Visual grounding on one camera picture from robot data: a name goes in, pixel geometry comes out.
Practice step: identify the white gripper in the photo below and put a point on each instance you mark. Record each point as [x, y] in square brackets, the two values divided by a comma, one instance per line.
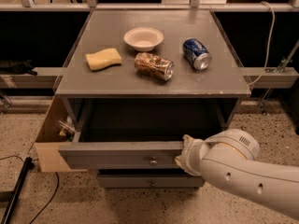
[191, 156]

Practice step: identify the grey top drawer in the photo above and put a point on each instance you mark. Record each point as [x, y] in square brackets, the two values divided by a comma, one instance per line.
[142, 133]

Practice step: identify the grey drawer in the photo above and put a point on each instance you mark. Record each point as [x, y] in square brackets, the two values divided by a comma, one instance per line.
[149, 181]
[142, 133]

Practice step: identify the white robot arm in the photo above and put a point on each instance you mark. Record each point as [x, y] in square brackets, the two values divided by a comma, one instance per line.
[227, 161]

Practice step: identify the grey drawer cabinet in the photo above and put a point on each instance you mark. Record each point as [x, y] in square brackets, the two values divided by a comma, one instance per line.
[106, 30]

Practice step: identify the grey bottom drawer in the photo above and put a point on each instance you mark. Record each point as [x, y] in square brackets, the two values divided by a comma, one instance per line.
[149, 181]

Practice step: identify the crushed brown can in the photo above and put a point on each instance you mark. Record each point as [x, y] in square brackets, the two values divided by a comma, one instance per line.
[154, 66]

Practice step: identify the blue soda can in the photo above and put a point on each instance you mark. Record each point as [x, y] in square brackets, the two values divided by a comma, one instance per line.
[196, 54]

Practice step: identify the crumpled trash in box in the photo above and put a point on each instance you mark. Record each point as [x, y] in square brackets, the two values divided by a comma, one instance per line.
[67, 127]

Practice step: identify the white paper bowl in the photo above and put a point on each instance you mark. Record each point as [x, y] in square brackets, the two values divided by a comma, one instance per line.
[143, 38]

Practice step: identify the yellow sponge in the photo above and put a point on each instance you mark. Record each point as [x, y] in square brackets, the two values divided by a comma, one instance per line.
[103, 59]

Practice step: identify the cardboard box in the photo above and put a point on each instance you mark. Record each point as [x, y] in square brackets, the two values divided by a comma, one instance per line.
[49, 140]

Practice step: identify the black bar on floor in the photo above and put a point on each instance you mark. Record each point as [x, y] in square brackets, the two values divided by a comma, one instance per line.
[11, 197]

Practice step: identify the metal railing frame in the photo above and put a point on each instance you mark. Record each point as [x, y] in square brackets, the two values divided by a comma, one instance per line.
[212, 5]

